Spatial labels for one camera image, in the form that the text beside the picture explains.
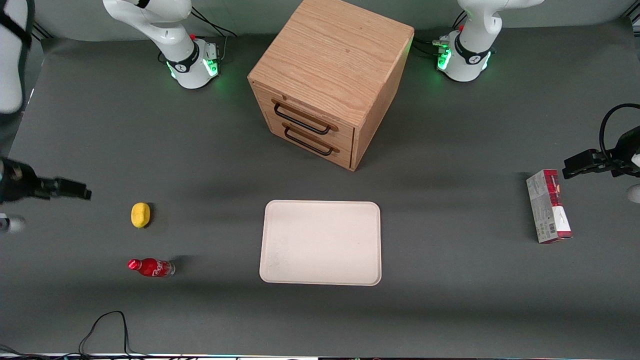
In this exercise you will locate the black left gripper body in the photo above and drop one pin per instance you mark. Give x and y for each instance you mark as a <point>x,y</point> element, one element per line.
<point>624,151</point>

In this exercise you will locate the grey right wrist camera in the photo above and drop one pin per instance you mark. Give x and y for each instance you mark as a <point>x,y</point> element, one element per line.
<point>12,224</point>

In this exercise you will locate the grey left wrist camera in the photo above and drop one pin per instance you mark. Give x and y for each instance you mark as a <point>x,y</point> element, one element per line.
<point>635,193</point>

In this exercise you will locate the white and red carton box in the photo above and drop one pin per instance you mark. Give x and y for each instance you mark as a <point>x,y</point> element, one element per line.
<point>547,207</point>

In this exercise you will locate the yellow lemon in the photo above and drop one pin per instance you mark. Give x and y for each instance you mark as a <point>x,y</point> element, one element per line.
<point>140,215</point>

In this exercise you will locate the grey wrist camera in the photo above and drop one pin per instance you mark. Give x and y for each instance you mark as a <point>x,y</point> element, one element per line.
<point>12,224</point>
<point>635,193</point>

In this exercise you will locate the red coke bottle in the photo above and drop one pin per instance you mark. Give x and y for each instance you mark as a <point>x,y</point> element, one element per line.
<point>152,268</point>

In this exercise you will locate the cream rectangular plastic tray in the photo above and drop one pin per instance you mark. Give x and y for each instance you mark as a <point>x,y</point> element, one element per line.
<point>320,243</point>

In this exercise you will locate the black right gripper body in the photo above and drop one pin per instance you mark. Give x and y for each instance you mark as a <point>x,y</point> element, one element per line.
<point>17,184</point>

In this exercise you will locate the wooden drawer cabinet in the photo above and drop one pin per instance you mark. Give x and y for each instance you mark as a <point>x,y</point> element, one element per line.
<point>330,55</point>

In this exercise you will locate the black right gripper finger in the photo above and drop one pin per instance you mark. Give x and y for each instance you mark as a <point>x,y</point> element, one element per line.
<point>85,195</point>
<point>70,185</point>

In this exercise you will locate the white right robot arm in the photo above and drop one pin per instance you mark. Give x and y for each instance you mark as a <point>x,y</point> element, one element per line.
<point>189,64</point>

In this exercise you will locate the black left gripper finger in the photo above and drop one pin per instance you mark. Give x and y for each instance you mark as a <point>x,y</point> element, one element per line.
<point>585,156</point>
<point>582,170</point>

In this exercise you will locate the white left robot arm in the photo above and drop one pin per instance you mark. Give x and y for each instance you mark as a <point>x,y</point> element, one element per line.
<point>466,60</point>

